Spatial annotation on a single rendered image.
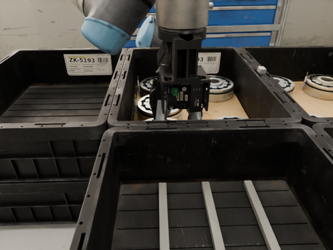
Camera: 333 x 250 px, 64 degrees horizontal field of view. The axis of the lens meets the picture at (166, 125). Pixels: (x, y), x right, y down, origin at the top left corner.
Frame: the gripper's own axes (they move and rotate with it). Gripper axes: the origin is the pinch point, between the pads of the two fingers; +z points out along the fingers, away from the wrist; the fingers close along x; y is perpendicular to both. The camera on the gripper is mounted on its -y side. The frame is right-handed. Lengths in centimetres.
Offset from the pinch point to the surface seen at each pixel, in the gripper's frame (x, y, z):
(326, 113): 36.2, -7.1, 2.2
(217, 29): 67, -198, 26
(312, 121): 18.8, 10.6, -7.8
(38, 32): -115, -285, 44
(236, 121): 7.4, 9.3, -7.8
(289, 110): 17.1, 7.1, -7.8
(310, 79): 39.7, -20.5, -0.8
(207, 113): 8.8, -10.4, 2.1
